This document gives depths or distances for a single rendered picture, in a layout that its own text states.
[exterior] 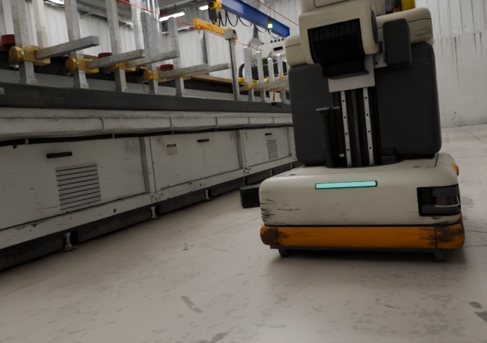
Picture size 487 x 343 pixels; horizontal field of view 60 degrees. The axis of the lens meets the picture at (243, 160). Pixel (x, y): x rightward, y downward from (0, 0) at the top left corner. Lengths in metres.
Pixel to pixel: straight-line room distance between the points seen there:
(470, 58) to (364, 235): 11.08
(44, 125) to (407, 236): 1.34
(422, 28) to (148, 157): 1.60
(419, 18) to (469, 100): 10.59
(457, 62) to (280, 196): 11.04
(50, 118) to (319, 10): 1.08
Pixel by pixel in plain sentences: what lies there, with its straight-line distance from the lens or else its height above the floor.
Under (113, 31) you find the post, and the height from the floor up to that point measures 0.98.
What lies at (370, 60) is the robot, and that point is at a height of 0.64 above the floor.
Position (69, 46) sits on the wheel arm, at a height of 0.81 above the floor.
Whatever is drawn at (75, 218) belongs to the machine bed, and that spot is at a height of 0.14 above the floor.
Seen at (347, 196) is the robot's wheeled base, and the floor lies 0.21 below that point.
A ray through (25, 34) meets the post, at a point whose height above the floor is 0.89.
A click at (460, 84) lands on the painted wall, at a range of 12.22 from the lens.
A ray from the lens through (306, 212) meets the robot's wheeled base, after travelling 1.38.
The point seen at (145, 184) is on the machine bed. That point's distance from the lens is 2.54.
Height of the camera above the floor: 0.43
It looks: 3 degrees down
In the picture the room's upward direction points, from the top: 6 degrees counter-clockwise
